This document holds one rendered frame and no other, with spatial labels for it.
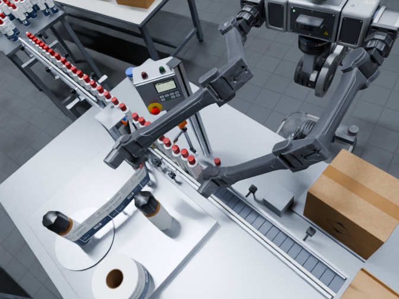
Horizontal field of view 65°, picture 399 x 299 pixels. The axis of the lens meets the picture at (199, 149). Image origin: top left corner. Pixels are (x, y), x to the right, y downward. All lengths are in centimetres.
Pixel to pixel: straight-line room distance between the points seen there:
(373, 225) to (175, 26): 325
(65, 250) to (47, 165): 62
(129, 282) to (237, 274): 46
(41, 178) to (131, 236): 76
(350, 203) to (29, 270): 244
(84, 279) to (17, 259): 149
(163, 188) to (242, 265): 53
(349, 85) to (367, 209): 45
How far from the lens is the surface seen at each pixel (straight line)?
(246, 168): 116
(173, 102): 132
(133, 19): 288
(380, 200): 131
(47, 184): 206
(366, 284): 151
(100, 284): 145
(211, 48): 356
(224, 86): 101
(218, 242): 153
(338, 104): 107
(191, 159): 143
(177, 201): 158
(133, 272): 140
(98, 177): 183
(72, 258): 171
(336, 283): 144
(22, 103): 413
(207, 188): 133
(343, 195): 129
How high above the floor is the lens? 229
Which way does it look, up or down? 56 degrees down
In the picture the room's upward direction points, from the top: 22 degrees counter-clockwise
